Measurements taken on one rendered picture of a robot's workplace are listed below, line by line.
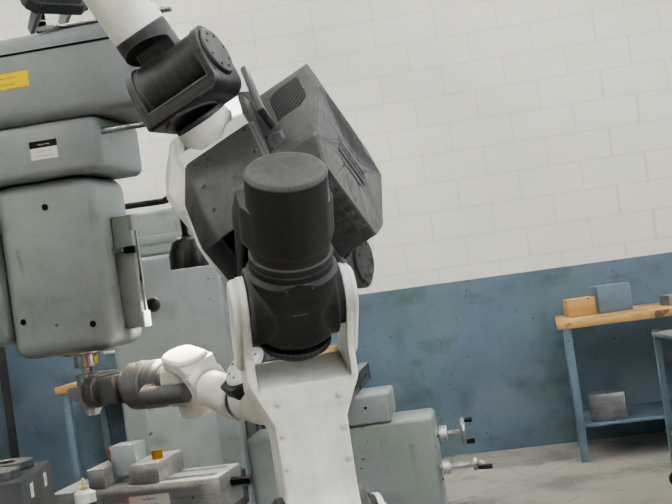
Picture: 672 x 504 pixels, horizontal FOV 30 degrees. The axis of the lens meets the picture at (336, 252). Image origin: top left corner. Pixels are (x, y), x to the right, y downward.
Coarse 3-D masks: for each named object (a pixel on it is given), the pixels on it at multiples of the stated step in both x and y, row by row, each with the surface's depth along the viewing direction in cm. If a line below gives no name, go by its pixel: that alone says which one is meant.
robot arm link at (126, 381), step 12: (144, 360) 229; (120, 372) 235; (132, 372) 226; (84, 384) 229; (96, 384) 229; (108, 384) 228; (120, 384) 226; (132, 384) 225; (84, 396) 228; (96, 396) 229; (108, 396) 228; (120, 396) 228; (132, 396) 225; (132, 408) 228; (144, 408) 227
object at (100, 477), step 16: (224, 464) 254; (80, 480) 260; (96, 480) 244; (112, 480) 248; (128, 480) 251; (176, 480) 242; (192, 480) 241; (208, 480) 240; (224, 480) 243; (64, 496) 246; (96, 496) 244; (112, 496) 244; (128, 496) 244; (144, 496) 243; (160, 496) 242; (176, 496) 242; (192, 496) 241; (208, 496) 240; (224, 496) 241; (240, 496) 251
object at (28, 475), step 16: (0, 464) 197; (16, 464) 195; (32, 464) 199; (48, 464) 203; (0, 480) 185; (16, 480) 185; (32, 480) 190; (48, 480) 202; (0, 496) 183; (16, 496) 183; (32, 496) 189; (48, 496) 200
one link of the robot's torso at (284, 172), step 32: (256, 160) 169; (288, 160) 169; (320, 160) 168; (256, 192) 163; (288, 192) 162; (320, 192) 165; (256, 224) 166; (288, 224) 164; (320, 224) 167; (256, 256) 170; (288, 256) 167; (320, 256) 169; (288, 352) 176; (320, 352) 177
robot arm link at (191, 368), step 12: (180, 348) 224; (192, 348) 221; (168, 360) 220; (180, 360) 217; (192, 360) 216; (204, 360) 216; (180, 372) 216; (192, 372) 215; (204, 372) 215; (192, 384) 214; (192, 396) 216
